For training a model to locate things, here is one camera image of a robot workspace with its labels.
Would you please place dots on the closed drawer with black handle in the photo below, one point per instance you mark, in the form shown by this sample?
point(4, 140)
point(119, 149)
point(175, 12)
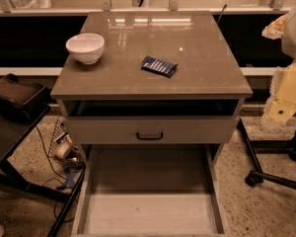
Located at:
point(150, 131)

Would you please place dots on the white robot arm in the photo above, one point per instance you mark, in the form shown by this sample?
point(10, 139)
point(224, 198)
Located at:
point(288, 40)

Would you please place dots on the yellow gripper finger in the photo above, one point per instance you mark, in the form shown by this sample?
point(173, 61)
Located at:
point(275, 29)
point(280, 107)

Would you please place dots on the brown box on cart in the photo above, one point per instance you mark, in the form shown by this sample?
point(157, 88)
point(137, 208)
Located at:
point(21, 101)

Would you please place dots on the grey drawer cabinet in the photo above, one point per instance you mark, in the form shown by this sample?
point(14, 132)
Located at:
point(164, 78)

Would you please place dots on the black chair base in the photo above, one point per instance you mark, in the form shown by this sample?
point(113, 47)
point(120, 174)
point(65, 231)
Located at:
point(270, 159)

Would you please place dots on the white ceramic bowl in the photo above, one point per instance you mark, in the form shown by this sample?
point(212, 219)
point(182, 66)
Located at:
point(86, 48)

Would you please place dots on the open bottom drawer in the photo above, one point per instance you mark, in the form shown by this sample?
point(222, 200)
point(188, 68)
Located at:
point(149, 191)

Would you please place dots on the white tape roll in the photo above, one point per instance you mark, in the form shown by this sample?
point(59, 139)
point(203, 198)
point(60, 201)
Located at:
point(62, 150)

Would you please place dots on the blue rxbar snack bar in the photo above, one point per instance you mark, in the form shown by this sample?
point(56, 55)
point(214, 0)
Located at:
point(157, 66)

